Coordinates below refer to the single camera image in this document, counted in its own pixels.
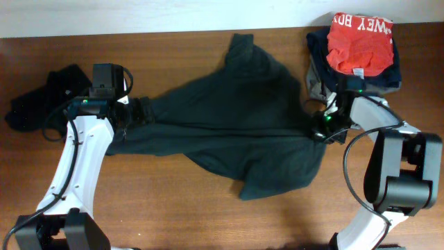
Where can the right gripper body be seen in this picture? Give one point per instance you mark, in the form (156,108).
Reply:
(331,126)

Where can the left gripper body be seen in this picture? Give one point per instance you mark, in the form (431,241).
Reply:
(137,114)

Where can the dark green t-shirt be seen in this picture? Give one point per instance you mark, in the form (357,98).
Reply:
(244,121)

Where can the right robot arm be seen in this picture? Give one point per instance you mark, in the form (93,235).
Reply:
(402,175)

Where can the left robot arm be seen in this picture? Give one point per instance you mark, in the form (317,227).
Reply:
(64,217)

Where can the grey folded t-shirt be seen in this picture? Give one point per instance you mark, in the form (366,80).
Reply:
(318,91)

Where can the red folded t-shirt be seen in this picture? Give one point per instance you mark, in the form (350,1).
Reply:
(360,45)

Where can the navy folded t-shirt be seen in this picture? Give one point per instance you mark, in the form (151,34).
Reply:
(390,80)

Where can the black t-shirt white letters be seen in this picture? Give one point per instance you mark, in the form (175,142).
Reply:
(29,111)

